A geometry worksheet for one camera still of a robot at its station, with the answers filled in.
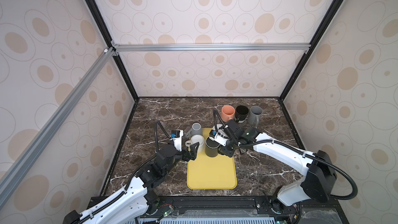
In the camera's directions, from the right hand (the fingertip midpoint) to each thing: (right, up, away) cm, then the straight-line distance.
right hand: (222, 146), depth 83 cm
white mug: (-15, +3, +6) cm, 16 cm away
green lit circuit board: (-26, -27, -11) cm, 39 cm away
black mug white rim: (-6, 0, -5) cm, 8 cm away
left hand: (-14, +4, -9) cm, 17 cm away
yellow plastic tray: (-9, -14, +1) cm, 17 cm away
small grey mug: (-15, +9, +8) cm, 19 cm away
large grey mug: (+22, +17, +15) cm, 31 cm away
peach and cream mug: (+6, +18, +21) cm, 28 cm away
